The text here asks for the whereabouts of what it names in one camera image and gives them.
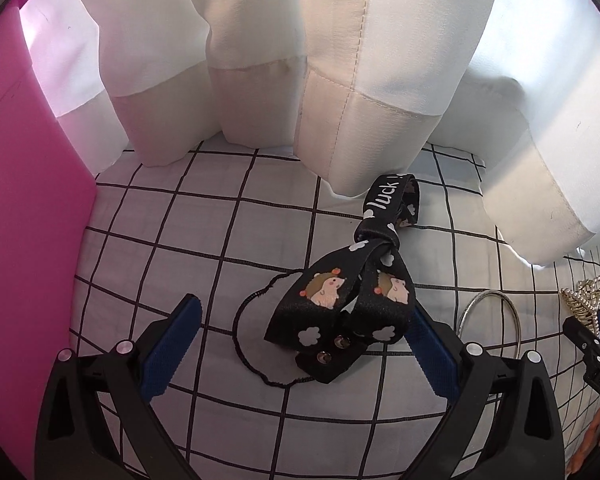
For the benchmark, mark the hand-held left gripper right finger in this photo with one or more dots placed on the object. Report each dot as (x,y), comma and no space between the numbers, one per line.
(432,355)

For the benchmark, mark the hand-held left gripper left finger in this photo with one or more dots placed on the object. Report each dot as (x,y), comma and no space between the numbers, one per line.
(172,345)

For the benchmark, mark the gold rhinestone hair claw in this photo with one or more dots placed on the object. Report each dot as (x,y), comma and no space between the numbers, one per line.
(582,302)

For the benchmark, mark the white black grid cloth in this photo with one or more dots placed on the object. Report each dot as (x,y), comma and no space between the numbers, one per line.
(180,220)

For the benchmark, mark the pink plastic panel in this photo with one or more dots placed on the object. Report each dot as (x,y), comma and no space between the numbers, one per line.
(25,240)

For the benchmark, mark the white curtain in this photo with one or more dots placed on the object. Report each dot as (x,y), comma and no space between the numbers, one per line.
(290,60)

